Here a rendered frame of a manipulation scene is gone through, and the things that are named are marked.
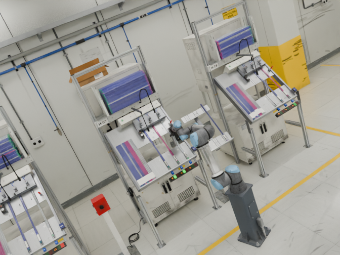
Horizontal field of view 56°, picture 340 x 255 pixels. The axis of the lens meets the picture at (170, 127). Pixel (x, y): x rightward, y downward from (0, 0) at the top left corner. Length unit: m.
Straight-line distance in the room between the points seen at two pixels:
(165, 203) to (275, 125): 1.74
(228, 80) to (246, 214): 1.66
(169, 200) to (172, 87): 2.15
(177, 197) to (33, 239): 1.56
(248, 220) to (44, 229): 1.83
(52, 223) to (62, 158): 1.89
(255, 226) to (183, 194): 1.03
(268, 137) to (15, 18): 3.57
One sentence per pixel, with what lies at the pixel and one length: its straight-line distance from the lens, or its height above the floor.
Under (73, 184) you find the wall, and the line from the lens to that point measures 5.11.
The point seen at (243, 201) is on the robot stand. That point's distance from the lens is 2.91.
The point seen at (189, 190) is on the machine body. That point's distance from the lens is 3.83.
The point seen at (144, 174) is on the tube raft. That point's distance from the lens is 3.22.
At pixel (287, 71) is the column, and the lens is 5.94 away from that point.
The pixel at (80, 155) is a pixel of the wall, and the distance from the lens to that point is 4.98.
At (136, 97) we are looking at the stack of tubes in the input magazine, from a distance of 3.42.
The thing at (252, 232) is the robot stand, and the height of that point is 0.13.
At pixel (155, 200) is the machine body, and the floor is 0.32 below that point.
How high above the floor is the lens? 2.25
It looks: 21 degrees down
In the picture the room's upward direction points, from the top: 22 degrees counter-clockwise
